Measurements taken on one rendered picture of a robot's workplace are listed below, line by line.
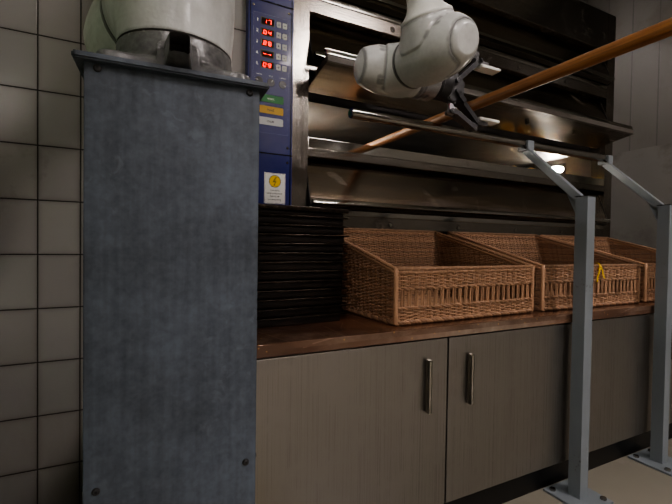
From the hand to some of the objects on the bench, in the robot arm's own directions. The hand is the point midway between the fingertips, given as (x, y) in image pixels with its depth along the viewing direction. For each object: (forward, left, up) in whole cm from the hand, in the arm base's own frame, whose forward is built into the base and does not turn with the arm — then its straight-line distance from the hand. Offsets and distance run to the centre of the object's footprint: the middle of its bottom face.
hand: (493, 97), depth 108 cm
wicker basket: (+60, +35, -61) cm, 92 cm away
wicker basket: (-1, +31, -61) cm, 69 cm away
